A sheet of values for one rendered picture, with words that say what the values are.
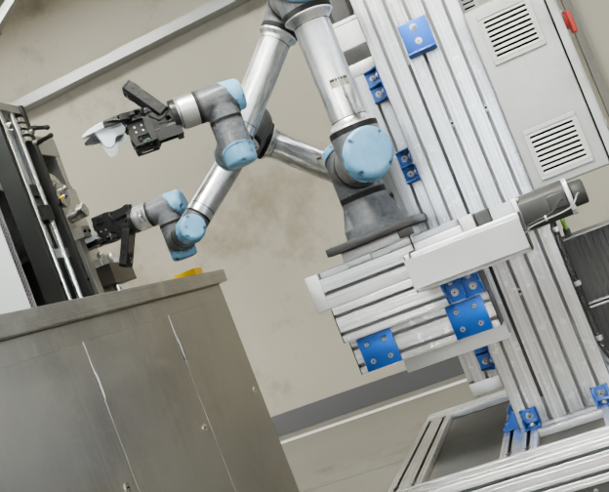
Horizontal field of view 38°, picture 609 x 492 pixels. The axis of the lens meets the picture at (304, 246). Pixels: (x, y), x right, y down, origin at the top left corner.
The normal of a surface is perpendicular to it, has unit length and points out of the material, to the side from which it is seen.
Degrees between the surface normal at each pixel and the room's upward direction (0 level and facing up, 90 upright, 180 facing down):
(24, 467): 90
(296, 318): 90
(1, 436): 90
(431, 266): 90
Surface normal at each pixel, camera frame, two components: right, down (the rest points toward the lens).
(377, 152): 0.19, 0.02
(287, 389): -0.27, 0.06
